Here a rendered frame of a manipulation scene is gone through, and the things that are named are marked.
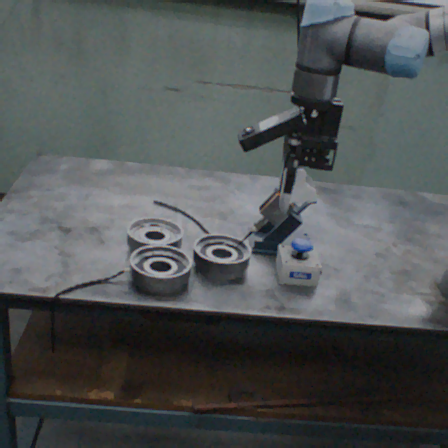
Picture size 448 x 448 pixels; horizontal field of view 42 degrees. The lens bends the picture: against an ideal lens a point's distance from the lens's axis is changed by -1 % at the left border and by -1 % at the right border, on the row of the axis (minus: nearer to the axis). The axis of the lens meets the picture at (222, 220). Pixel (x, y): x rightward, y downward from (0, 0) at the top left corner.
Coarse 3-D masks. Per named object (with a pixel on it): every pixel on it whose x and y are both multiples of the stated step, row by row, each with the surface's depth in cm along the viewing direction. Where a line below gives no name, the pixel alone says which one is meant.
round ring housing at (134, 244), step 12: (132, 228) 112; (156, 228) 113; (168, 228) 114; (180, 228) 112; (132, 240) 107; (144, 240) 108; (156, 240) 113; (168, 240) 110; (180, 240) 109; (132, 252) 109
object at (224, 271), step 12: (204, 240) 110; (216, 240) 112; (228, 240) 112; (240, 240) 110; (216, 252) 110; (228, 252) 109; (204, 264) 104; (216, 264) 103; (228, 264) 103; (240, 264) 104; (216, 276) 105; (228, 276) 105; (240, 276) 107
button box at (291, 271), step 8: (280, 248) 109; (288, 248) 109; (280, 256) 107; (288, 256) 106; (296, 256) 106; (304, 256) 106; (312, 256) 107; (280, 264) 106; (288, 264) 104; (296, 264) 104; (304, 264) 104; (312, 264) 105; (320, 264) 105; (280, 272) 105; (288, 272) 105; (296, 272) 104; (304, 272) 105; (312, 272) 105; (320, 272) 105; (280, 280) 105; (288, 280) 105; (296, 280) 105; (304, 280) 105; (312, 280) 105
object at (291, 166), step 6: (294, 150) 98; (294, 156) 97; (288, 162) 98; (294, 162) 97; (288, 168) 97; (294, 168) 97; (288, 174) 98; (294, 174) 98; (288, 180) 98; (294, 180) 99; (288, 186) 100; (288, 192) 100
